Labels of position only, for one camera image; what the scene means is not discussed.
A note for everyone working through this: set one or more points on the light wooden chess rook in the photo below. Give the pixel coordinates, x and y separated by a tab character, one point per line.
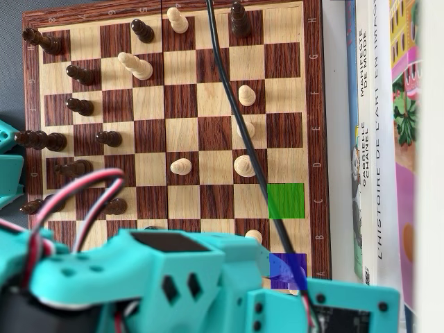
294	291

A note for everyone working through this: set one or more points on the white art history book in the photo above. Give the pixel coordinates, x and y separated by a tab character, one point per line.
388	173

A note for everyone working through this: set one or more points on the light wooden chess king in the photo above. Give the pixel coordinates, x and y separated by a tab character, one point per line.
243	166

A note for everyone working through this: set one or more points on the light wooden chess pawn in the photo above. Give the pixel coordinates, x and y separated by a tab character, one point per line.
255	236
241	131
178	21
180	166
246	96

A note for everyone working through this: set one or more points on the dark brown chess queen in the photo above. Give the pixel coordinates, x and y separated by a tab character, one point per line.
240	22

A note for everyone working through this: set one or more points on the light wooden chess bishop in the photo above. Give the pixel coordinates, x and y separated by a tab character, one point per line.
138	67

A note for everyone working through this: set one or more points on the white Gabrielle Chanel book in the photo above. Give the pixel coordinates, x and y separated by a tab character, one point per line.
371	215

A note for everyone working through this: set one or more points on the wooden chess board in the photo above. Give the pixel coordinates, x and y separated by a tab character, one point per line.
216	201

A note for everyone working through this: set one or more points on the dark brown chess bishop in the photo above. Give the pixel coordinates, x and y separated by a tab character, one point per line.
29	207

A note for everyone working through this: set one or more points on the thin blue comic book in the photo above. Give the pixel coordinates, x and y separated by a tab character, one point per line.
352	86

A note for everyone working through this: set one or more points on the dark brown chess king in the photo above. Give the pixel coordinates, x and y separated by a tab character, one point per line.
52	141

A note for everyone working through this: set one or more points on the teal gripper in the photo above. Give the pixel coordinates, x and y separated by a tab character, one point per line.
243	268

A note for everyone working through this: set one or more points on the dark brown chess rook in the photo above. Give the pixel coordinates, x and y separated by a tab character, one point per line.
48	43

